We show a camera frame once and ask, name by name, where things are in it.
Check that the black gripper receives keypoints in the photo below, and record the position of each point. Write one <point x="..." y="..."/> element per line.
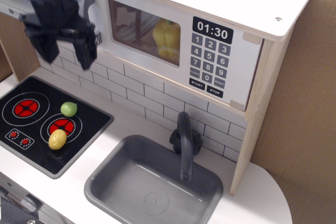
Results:
<point x="61" y="20"/>

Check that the white toy microwave door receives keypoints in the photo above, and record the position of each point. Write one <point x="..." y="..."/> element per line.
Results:
<point x="215" y="59"/>

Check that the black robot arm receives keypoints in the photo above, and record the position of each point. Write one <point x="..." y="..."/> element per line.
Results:
<point x="55" y="20"/>

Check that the wooden toy microwave cabinet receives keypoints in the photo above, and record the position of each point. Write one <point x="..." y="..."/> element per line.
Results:
<point x="225" y="130"/>

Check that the green toy lime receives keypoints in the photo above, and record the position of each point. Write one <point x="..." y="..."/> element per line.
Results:
<point x="68" y="109"/>

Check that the black toy stovetop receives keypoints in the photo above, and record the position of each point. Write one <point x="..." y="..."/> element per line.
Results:
<point x="30" y="112"/>

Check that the yellow toy potato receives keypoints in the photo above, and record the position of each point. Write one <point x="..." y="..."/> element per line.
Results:
<point x="57" y="139"/>

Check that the yellow toy bell pepper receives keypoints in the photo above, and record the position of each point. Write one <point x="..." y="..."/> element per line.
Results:
<point x="166" y="35"/>

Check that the grey toy sink basin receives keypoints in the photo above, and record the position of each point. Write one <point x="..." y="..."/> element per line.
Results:
<point x="139" y="182"/>

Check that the dark grey toy faucet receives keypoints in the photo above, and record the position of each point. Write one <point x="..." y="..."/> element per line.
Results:
<point x="187" y="144"/>

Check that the brown cardboard panel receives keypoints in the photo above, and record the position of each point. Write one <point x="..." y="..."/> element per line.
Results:
<point x="296" y="143"/>

